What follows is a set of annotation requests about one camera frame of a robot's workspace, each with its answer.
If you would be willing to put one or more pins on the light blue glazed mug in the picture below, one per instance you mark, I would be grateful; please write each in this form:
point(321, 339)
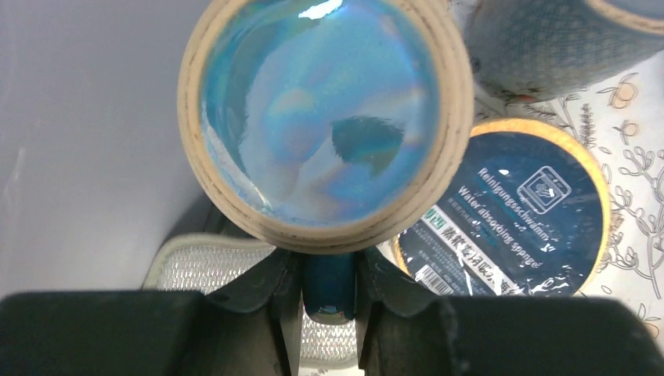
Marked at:
point(325, 127)

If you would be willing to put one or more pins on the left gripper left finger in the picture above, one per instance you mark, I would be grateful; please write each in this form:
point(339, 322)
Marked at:
point(251, 326)

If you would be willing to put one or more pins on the floral table mat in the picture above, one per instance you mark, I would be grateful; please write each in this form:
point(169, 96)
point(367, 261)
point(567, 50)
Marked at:
point(620, 121)

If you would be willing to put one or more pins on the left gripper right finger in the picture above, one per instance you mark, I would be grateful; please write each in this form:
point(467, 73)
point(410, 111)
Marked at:
point(404, 329)

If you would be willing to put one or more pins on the dark blue mug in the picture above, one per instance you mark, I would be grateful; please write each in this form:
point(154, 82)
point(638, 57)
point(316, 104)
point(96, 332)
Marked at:
point(531, 51)

